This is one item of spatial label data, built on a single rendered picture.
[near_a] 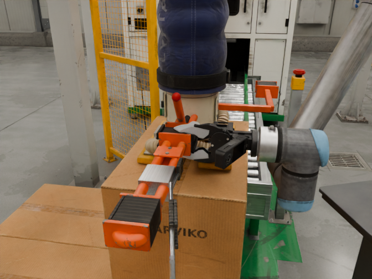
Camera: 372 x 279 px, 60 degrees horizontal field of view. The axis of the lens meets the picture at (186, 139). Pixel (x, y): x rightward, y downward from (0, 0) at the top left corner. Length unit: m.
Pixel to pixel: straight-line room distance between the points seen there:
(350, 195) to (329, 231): 1.09
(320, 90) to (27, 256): 1.15
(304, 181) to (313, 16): 9.42
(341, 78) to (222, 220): 0.48
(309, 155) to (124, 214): 0.47
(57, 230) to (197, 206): 0.76
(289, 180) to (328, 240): 1.52
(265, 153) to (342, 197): 0.58
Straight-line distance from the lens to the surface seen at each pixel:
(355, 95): 4.56
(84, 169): 2.68
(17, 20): 12.25
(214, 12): 0.95
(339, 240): 2.38
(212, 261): 0.99
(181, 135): 0.80
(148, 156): 1.01
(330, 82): 0.94
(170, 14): 0.95
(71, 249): 1.37
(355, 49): 0.94
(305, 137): 0.82
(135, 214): 0.53
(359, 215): 1.26
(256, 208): 1.68
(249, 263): 2.06
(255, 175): 1.82
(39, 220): 1.57
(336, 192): 1.36
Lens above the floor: 1.42
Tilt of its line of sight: 24 degrees down
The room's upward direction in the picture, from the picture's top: straight up
